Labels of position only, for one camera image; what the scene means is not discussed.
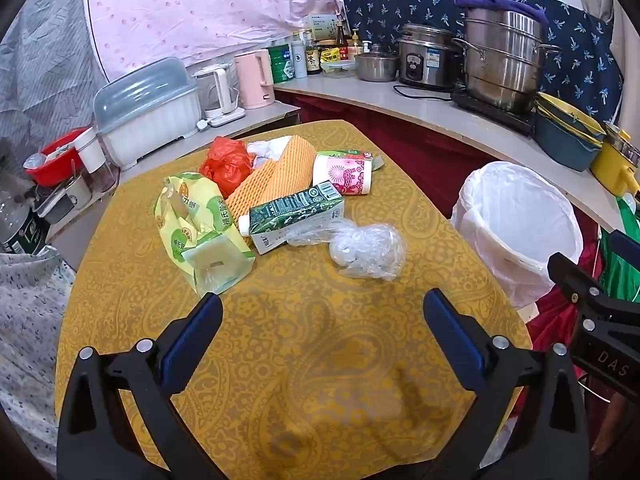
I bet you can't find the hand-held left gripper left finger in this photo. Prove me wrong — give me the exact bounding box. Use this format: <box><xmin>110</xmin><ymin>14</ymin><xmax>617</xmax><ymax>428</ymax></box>
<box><xmin>56</xmin><ymin>291</ymin><xmax>224</xmax><ymax>480</ymax></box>

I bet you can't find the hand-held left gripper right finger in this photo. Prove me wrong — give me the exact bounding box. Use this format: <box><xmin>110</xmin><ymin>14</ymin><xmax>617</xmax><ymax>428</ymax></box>
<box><xmin>422</xmin><ymin>288</ymin><xmax>591</xmax><ymax>480</ymax></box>

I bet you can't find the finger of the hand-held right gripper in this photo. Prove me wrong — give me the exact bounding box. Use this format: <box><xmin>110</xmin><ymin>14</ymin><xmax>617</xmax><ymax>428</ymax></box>
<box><xmin>607</xmin><ymin>230</ymin><xmax>640</xmax><ymax>264</ymax></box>
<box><xmin>547</xmin><ymin>252</ymin><xmax>640</xmax><ymax>322</ymax></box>

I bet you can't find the bin with white liner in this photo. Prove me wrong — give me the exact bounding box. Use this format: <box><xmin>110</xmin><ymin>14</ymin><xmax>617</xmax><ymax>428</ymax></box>
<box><xmin>449</xmin><ymin>160</ymin><xmax>585</xmax><ymax>309</ymax></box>

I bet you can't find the yellow green plastic bag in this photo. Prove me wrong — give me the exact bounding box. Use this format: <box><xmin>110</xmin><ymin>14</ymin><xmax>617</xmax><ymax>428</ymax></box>
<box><xmin>154</xmin><ymin>171</ymin><xmax>256</xmax><ymax>297</ymax></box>

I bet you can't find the clear plastic wrap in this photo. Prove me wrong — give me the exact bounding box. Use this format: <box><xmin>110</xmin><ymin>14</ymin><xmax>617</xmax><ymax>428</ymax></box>
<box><xmin>286</xmin><ymin>207</ymin><xmax>407</xmax><ymax>282</ymax></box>

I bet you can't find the dark green drink carton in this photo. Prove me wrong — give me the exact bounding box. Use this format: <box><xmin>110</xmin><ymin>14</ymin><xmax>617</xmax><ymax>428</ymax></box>
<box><xmin>238</xmin><ymin>181</ymin><xmax>347</xmax><ymax>256</ymax></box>

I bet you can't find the red plastic bag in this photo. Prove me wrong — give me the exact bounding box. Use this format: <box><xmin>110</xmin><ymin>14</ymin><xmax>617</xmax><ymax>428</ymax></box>
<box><xmin>199</xmin><ymin>136</ymin><xmax>254</xmax><ymax>200</ymax></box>

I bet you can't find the orange foam net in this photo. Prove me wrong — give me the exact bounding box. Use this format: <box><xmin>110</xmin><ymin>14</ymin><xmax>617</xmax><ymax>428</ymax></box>
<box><xmin>224</xmin><ymin>135</ymin><xmax>317</xmax><ymax>226</ymax></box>

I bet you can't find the pink paper cup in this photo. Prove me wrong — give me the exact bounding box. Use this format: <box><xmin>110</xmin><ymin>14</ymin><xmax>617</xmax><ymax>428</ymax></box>
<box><xmin>312</xmin><ymin>154</ymin><xmax>374</xmax><ymax>197</ymax></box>

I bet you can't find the white tissue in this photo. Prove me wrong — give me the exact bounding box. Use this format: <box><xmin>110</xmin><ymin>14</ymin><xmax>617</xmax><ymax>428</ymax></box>
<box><xmin>246</xmin><ymin>137</ymin><xmax>293</xmax><ymax>168</ymax></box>

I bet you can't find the person's right forearm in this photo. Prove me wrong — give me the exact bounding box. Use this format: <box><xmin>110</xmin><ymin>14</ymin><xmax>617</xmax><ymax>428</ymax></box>
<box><xmin>595</xmin><ymin>392</ymin><xmax>638</xmax><ymax>466</ymax></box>

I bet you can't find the red cloth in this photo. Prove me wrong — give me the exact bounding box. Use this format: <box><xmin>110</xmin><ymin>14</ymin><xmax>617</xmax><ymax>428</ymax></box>
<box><xmin>525</xmin><ymin>280</ymin><xmax>591</xmax><ymax>361</ymax></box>

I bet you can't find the yellow electric pot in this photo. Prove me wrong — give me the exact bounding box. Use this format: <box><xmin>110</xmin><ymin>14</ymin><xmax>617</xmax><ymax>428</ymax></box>
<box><xmin>590</xmin><ymin>122</ymin><xmax>640</xmax><ymax>196</ymax></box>

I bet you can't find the yellow plastic basin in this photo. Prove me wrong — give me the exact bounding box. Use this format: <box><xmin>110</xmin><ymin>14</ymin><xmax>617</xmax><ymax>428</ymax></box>
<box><xmin>535</xmin><ymin>92</ymin><xmax>608</xmax><ymax>136</ymax></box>

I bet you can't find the grey floral cloth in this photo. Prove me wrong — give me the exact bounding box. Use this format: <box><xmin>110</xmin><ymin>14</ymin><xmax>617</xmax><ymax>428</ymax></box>
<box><xmin>0</xmin><ymin>245</ymin><xmax>76</xmax><ymax>466</ymax></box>

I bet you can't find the maroon counter skirt cloth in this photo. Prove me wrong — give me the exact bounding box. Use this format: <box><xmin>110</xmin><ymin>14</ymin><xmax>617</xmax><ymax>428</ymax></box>
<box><xmin>275</xmin><ymin>89</ymin><xmax>601</xmax><ymax>231</ymax></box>

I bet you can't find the black induction cooker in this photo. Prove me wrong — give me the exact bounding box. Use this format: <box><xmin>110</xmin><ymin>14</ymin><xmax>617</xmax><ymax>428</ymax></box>
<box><xmin>450</xmin><ymin>89</ymin><xmax>538</xmax><ymax>137</ymax></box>

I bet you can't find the clear plastic bottle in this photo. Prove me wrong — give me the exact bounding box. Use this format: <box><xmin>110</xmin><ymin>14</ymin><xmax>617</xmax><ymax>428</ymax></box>
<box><xmin>0</xmin><ymin>190</ymin><xmax>51</xmax><ymax>256</ymax></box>

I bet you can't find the white lidded canister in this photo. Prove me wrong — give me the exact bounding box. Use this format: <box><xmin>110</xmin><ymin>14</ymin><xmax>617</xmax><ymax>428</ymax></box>
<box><xmin>75</xmin><ymin>127</ymin><xmax>121</xmax><ymax>193</ymax></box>

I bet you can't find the large steel steamer pot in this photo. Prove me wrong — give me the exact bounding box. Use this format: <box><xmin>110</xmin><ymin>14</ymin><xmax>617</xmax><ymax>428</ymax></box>
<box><xmin>452</xmin><ymin>6</ymin><xmax>563</xmax><ymax>115</ymax></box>

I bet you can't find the white dish box clear lid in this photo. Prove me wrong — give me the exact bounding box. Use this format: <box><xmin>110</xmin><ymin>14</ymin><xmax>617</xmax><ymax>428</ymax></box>
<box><xmin>92</xmin><ymin>56</ymin><xmax>202</xmax><ymax>171</ymax></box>

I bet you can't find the red plastic basin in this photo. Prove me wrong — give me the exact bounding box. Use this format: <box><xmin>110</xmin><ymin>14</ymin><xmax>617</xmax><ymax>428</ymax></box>
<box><xmin>24</xmin><ymin>127</ymin><xmax>91</xmax><ymax>186</ymax></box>

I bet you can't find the grey side counter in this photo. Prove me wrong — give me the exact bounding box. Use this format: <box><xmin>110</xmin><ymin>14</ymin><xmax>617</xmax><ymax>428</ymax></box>
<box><xmin>50</xmin><ymin>100</ymin><xmax>301</xmax><ymax>256</ymax></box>

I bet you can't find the grey curved counter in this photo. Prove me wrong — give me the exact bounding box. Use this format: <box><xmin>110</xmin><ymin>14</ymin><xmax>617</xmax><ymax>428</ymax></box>
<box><xmin>275</xmin><ymin>67</ymin><xmax>640</xmax><ymax>233</ymax></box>

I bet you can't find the white glass kettle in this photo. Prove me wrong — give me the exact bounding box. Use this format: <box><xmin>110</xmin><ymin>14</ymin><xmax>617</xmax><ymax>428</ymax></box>
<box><xmin>192</xmin><ymin>62</ymin><xmax>247</xmax><ymax>128</ymax></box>

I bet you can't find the pink electric kettle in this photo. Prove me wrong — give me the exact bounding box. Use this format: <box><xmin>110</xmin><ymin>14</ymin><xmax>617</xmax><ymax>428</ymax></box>
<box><xmin>234</xmin><ymin>49</ymin><xmax>276</xmax><ymax>110</ymax></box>

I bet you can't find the steel rice cooker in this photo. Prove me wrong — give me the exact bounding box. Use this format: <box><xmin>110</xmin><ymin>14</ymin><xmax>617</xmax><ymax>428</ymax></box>
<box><xmin>397</xmin><ymin>23</ymin><xmax>463</xmax><ymax>92</ymax></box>

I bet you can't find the purple cloth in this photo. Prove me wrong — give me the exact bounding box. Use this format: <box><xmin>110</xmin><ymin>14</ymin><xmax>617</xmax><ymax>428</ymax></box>
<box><xmin>455</xmin><ymin>0</ymin><xmax>551</xmax><ymax>26</ymax></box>

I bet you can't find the small steel pot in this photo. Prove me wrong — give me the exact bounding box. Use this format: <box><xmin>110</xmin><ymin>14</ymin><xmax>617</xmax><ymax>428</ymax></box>
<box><xmin>354</xmin><ymin>45</ymin><xmax>400</xmax><ymax>83</ymax></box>

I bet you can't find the green tin can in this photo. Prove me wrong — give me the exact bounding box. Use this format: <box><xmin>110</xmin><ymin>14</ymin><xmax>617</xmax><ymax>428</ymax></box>
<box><xmin>266</xmin><ymin>44</ymin><xmax>296</xmax><ymax>85</ymax></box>

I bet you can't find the clear food container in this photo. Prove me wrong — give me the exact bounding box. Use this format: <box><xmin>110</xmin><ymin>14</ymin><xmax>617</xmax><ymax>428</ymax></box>
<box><xmin>320</xmin><ymin>57</ymin><xmax>358</xmax><ymax>75</ymax></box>

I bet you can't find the white bottle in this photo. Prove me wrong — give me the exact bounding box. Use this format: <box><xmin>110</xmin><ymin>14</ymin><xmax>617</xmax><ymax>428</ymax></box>
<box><xmin>291</xmin><ymin>39</ymin><xmax>308</xmax><ymax>79</ymax></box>

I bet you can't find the dark sauce bottle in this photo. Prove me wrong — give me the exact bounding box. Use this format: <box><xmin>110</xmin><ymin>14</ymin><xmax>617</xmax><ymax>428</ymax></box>
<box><xmin>304</xmin><ymin>30</ymin><xmax>322</xmax><ymax>76</ymax></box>

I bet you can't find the grey striped cloth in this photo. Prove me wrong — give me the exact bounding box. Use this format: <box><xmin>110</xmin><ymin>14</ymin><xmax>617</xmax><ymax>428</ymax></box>
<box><xmin>0</xmin><ymin>0</ymin><xmax>108</xmax><ymax>156</ymax></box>

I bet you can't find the red label sauce bottle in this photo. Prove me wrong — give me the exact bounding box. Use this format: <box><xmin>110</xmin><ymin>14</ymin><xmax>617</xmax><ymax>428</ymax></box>
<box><xmin>336</xmin><ymin>20</ymin><xmax>351</xmax><ymax>61</ymax></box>

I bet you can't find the blue leaf-print cloth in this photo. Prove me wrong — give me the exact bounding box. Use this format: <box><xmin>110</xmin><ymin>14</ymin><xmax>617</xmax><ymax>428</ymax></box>
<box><xmin>341</xmin><ymin>0</ymin><xmax>626</xmax><ymax>126</ymax></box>

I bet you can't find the pink dotted cloth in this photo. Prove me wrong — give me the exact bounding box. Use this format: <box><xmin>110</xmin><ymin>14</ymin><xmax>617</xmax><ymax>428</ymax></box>
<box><xmin>85</xmin><ymin>0</ymin><xmax>361</xmax><ymax>78</ymax></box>

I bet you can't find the white green carton box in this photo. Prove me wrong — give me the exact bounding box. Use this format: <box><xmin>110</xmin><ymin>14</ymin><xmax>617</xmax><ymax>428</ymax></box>
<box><xmin>302</xmin><ymin>14</ymin><xmax>346</xmax><ymax>41</ymax></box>

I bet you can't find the black power cable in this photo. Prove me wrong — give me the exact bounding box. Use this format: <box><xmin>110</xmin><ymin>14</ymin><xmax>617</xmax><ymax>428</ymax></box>
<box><xmin>392</xmin><ymin>84</ymin><xmax>453</xmax><ymax>106</ymax></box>

